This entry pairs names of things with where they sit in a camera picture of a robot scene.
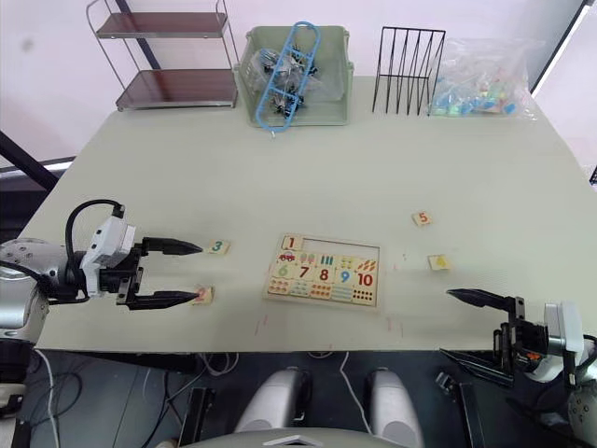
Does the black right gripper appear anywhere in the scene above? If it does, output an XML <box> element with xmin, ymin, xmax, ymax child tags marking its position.
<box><xmin>437</xmin><ymin>287</ymin><xmax>549</xmax><ymax>389</ymax></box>

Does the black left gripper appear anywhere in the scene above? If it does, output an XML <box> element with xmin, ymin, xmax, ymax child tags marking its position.
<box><xmin>98</xmin><ymin>236</ymin><xmax>205</xmax><ymax>312</ymax></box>

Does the number 2 wooden tile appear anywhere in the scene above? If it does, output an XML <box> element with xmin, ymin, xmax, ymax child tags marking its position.
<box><xmin>189</xmin><ymin>285</ymin><xmax>216</xmax><ymax>308</ymax></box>

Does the wooden number puzzle board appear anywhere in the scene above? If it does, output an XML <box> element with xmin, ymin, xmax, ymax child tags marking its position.
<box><xmin>261</xmin><ymin>232</ymin><xmax>384</xmax><ymax>310</ymax></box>

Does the black floor stand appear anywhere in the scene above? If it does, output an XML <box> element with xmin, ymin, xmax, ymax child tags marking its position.
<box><xmin>177</xmin><ymin>385</ymin><xmax>217</xmax><ymax>448</ymax></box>
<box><xmin>435</xmin><ymin>371</ymin><xmax>487</xmax><ymax>448</ymax></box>

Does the silver rounded robot leg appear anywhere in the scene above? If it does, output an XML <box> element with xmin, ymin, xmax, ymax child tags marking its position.
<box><xmin>362</xmin><ymin>367</ymin><xmax>424</xmax><ymax>448</ymax></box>
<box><xmin>234</xmin><ymin>367</ymin><xmax>312</xmax><ymax>434</ymax></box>

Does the metal rack with brown shelves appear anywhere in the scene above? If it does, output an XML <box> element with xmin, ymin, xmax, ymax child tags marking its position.
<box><xmin>85</xmin><ymin>0</ymin><xmax>240</xmax><ymax>112</ymax></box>

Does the grey robot torso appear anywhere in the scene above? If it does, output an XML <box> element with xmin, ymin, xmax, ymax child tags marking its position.
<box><xmin>179</xmin><ymin>427</ymin><xmax>391</xmax><ymax>448</ymax></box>

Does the blue plastic clip hanger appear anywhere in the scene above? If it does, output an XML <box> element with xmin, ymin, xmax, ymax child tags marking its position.
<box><xmin>255</xmin><ymin>20</ymin><xmax>324</xmax><ymax>135</ymax></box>

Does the pale green plastic basket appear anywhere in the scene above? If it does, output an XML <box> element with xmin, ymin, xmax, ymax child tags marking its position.
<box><xmin>232</xmin><ymin>24</ymin><xmax>357</xmax><ymax>129</ymax></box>

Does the clear bag of colourful pieces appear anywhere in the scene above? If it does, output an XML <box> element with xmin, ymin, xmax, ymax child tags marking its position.
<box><xmin>427</xmin><ymin>36</ymin><xmax>546</xmax><ymax>121</ymax></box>

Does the clear bag of black clips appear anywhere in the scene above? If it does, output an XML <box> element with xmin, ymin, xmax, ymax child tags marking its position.
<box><xmin>245</xmin><ymin>45</ymin><xmax>345</xmax><ymax>114</ymax></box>

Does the black slanted pole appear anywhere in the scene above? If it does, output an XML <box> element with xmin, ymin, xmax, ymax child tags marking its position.
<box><xmin>530</xmin><ymin>0</ymin><xmax>591</xmax><ymax>95</ymax></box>

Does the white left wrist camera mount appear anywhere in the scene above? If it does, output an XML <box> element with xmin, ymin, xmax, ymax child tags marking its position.
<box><xmin>79</xmin><ymin>216</ymin><xmax>137</xmax><ymax>300</ymax></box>

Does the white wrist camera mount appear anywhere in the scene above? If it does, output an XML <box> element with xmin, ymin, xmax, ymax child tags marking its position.
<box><xmin>543</xmin><ymin>300</ymin><xmax>585</xmax><ymax>356</ymax></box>
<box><xmin>79</xmin><ymin>216</ymin><xmax>137</xmax><ymax>300</ymax></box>

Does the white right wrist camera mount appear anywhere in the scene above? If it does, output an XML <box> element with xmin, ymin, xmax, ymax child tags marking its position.
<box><xmin>543</xmin><ymin>300</ymin><xmax>585</xmax><ymax>356</ymax></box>

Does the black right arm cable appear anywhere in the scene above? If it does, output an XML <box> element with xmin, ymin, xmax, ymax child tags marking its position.
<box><xmin>561</xmin><ymin>333</ymin><xmax>597</xmax><ymax>391</ymax></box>

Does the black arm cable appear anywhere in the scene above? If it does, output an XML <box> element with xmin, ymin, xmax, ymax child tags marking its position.
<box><xmin>561</xmin><ymin>333</ymin><xmax>597</xmax><ymax>391</ymax></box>
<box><xmin>64</xmin><ymin>199</ymin><xmax>127</xmax><ymax>281</ymax></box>

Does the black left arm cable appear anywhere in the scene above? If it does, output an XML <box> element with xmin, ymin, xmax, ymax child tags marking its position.
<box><xmin>64</xmin><ymin>199</ymin><xmax>127</xmax><ymax>281</ymax></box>

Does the white floor cable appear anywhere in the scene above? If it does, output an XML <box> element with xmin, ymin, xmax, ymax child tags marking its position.
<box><xmin>31</xmin><ymin>348</ymin><xmax>62</xmax><ymax>448</ymax></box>
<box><xmin>338</xmin><ymin>351</ymin><xmax>374</xmax><ymax>434</ymax></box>

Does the black slanted frame bar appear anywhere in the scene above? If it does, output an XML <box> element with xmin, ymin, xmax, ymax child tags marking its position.
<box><xmin>0</xmin><ymin>129</ymin><xmax>76</xmax><ymax>193</ymax></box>

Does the black wire file rack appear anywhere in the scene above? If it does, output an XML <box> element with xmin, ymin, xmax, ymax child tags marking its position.
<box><xmin>371</xmin><ymin>26</ymin><xmax>447</xmax><ymax>117</ymax></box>

